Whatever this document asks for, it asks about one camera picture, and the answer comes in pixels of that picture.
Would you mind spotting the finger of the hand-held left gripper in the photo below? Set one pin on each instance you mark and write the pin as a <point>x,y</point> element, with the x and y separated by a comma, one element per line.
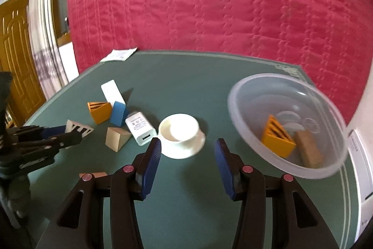
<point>55,131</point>
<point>67,139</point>

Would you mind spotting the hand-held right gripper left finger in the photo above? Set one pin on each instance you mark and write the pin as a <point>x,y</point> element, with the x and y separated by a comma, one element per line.
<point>151,167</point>

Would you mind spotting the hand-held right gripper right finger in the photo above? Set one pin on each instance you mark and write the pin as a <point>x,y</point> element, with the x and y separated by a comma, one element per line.
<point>224,170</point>

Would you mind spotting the white striped triangular block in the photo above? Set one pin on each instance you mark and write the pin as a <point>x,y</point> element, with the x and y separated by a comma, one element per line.
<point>76,126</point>

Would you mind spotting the white saucer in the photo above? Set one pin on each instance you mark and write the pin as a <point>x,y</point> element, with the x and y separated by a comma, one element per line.
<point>186,151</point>

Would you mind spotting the white USB charger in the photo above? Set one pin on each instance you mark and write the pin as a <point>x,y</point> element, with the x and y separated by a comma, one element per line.
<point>140,126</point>

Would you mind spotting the orange striped triangular block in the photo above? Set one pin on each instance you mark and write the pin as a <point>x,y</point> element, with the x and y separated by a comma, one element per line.
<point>102,114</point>
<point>279,144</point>

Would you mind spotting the plain wooden triangular block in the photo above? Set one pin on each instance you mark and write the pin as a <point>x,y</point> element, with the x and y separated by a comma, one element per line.
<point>115,139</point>

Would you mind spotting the white cup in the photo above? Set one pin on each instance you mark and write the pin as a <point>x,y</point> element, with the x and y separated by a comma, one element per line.
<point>177,128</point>

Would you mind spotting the wooden cube block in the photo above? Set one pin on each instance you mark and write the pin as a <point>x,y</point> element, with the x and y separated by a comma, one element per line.
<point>99,174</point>

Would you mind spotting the blue block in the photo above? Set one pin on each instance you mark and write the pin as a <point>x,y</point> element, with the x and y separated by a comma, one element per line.
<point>118,114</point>

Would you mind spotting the white rectangular block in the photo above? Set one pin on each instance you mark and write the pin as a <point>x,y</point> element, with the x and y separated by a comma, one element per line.
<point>112,91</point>

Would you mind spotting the clear plastic bowl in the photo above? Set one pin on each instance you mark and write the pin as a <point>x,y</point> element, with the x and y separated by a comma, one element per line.
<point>262,97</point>

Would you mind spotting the long wooden block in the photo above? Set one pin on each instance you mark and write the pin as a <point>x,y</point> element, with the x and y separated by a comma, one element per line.
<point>309,149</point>

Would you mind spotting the brown wooden door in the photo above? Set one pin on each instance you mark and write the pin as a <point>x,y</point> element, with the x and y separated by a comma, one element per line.
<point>17,42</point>

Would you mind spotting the pale patterned curtain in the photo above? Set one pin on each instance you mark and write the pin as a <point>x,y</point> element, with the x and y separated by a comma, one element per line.
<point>43,33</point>

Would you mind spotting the green table mat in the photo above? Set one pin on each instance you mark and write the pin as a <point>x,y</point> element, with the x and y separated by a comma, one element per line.
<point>180,85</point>

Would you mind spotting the white paper slip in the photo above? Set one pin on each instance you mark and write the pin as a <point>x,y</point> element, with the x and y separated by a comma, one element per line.
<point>119,55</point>

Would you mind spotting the white plastic box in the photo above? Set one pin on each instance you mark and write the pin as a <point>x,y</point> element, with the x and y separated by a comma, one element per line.
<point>362,167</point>

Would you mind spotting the red quilted blanket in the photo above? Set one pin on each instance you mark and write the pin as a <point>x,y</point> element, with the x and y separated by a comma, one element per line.
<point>204,4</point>

